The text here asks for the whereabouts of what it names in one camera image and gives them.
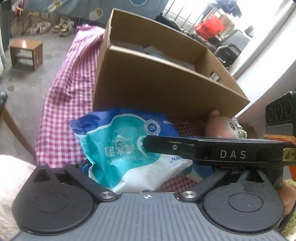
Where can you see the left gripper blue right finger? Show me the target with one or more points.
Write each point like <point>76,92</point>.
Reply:
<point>197,192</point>

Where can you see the pink checkered tablecloth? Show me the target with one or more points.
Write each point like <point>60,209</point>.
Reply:
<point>71,96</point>

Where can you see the teal wet wipes pack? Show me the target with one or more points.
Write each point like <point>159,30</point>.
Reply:
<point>112,141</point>

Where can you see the wheelchair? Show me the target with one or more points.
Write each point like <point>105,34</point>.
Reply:
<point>229,48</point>

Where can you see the blue face mask packet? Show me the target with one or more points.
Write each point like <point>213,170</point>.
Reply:
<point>150,50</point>

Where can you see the white shoes pair right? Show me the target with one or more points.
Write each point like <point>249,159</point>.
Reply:
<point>64,27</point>

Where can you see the white fluffy cushion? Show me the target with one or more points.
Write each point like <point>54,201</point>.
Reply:
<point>14,173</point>

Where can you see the green cuffed sleeve forearm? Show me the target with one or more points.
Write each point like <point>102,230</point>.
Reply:
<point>287,194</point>

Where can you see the blue patterned hanging sheet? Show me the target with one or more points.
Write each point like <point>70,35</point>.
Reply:
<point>96,10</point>

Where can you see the red plastic bag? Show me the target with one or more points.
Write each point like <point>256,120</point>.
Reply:
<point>209,27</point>

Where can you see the pink plush doll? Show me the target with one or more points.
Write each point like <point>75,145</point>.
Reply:
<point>219,126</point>

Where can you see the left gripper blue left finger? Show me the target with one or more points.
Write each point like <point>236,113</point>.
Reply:
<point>98,192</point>

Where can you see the white shoes pair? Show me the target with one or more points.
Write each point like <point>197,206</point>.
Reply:
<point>40,28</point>
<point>64,27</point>

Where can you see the small wooden stool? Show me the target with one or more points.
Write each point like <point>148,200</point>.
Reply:
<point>27,50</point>

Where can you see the brown cardboard box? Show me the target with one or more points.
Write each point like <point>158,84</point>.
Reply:
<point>130,79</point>

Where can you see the white curtain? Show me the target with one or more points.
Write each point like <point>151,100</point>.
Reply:
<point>269,19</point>

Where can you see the white shoes pair left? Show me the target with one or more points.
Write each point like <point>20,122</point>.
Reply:
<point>40,28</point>

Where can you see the black wooden chair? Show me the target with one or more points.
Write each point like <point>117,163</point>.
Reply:
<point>9,121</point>

